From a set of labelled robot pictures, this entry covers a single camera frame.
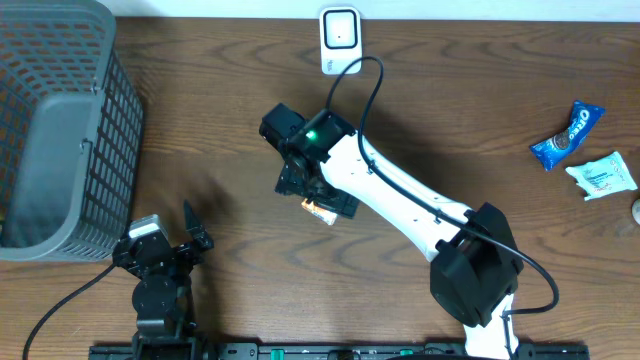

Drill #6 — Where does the orange snack box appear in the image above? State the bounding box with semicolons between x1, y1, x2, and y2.
301;199;338;226

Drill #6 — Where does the blue Oreo cookie pack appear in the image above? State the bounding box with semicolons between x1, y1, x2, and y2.
529;100;606;172

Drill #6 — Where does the light teal snack packet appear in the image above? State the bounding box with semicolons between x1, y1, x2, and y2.
565;151;638;201

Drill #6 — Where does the green lid jar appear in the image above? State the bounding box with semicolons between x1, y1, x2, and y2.
632;199;640;224

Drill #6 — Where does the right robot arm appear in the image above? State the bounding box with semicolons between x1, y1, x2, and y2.
259;104;523;359

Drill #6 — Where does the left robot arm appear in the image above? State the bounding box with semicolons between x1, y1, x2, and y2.
112;201;217;360

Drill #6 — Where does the white barcode scanner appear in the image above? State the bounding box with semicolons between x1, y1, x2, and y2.
319;7;363;75

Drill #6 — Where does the grey plastic mesh basket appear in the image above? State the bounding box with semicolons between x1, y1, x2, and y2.
1;1;144;262

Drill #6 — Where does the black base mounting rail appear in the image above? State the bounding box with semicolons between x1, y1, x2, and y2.
88;340;591;360

